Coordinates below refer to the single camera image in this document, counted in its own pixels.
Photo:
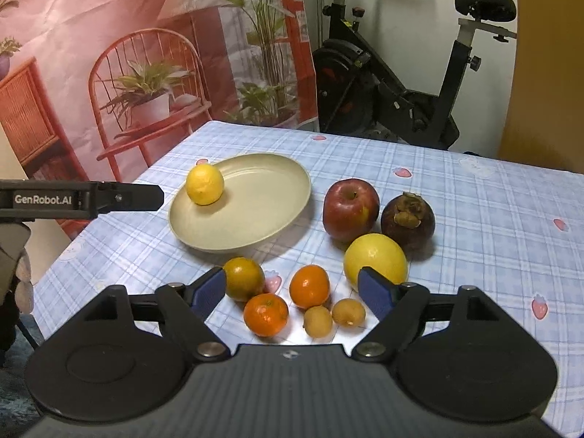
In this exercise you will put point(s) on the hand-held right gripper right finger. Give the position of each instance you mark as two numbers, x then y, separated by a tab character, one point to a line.
374	293

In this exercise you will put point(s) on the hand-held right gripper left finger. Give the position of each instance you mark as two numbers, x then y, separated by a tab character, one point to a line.
209	293

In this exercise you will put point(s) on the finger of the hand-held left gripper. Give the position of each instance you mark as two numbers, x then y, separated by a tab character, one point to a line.
132	197

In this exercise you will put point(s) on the large yellow lemon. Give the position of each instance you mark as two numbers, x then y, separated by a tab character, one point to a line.
378	255

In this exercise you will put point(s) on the greenish orange tangerine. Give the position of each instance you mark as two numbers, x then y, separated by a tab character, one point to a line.
245	278

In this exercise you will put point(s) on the small yellow lemon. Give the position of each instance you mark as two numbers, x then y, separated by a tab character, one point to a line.
204	185

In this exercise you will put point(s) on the red apple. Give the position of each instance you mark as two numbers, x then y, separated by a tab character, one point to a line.
349	212

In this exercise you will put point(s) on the beige round plate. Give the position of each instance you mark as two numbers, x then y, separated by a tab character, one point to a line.
255	200

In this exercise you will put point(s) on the person's left hand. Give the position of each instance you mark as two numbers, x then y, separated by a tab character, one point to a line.
20	278

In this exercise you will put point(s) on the small brown longan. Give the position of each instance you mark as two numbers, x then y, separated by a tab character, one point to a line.
318	322
348	312

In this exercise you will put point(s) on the dark purple mangosteen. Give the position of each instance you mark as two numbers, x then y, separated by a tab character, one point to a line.
408	223

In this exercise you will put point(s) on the blue plaid tablecloth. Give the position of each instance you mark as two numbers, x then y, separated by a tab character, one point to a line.
479	237

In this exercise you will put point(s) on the printed backdrop cloth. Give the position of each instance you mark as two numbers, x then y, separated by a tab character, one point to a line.
137	9

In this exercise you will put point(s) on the black exercise bike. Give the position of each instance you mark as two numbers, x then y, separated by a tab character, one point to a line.
346	77

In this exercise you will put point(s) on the brown wooden door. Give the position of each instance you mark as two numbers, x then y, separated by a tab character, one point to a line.
547	77

